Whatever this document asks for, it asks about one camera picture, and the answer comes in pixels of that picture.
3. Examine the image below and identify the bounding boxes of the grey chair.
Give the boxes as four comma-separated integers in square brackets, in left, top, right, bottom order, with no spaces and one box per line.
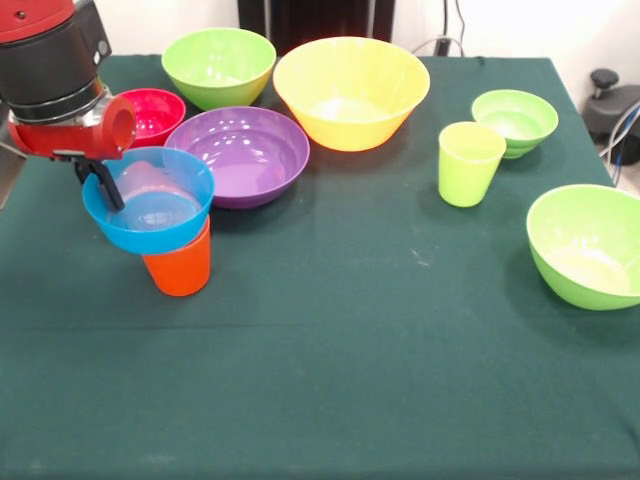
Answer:
[0,99,16,156]

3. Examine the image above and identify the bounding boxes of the large yellow bowl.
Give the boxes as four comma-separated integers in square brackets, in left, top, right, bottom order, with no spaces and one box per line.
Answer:
[272,36,431,152]

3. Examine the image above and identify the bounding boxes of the yellow-green cup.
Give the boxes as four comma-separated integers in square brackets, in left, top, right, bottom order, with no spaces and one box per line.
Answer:
[438,121,508,208]

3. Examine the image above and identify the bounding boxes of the black knobbed stand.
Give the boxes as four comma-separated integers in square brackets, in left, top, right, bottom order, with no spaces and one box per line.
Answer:
[584,68,640,166]

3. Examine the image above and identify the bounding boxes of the grey cable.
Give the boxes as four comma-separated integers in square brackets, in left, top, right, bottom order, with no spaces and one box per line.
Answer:
[598,101,640,157]

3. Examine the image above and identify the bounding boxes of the small green bowl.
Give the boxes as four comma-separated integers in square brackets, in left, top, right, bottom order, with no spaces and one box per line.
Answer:
[470,89,560,160]

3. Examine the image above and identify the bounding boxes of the large light green bowl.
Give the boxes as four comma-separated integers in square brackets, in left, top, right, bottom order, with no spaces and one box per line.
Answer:
[525,183,640,312]
[160,27,277,112]

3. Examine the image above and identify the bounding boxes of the dark green tablecloth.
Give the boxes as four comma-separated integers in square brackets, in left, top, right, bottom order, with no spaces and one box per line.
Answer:
[0,53,640,480]

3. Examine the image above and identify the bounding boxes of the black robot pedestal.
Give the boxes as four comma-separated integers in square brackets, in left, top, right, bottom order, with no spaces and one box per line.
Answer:
[238,0,396,56]

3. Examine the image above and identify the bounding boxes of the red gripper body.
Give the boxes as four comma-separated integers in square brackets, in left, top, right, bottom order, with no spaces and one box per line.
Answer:
[7,95,138,162]

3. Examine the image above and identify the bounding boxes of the purple bowl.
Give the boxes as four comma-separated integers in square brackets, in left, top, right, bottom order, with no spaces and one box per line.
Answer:
[164,105,311,210]

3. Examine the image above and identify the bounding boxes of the blue bowl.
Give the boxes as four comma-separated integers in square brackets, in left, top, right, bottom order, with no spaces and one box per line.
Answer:
[81,146,216,256]

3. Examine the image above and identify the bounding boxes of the blue cable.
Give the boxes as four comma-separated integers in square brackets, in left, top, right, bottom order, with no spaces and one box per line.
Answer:
[611,117,640,187]

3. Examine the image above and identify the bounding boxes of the orange cup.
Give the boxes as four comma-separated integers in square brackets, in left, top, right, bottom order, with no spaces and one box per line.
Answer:
[141,217,212,298]

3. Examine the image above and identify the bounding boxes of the pink bowl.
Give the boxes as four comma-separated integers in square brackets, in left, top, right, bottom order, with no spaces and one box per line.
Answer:
[117,88,187,149]

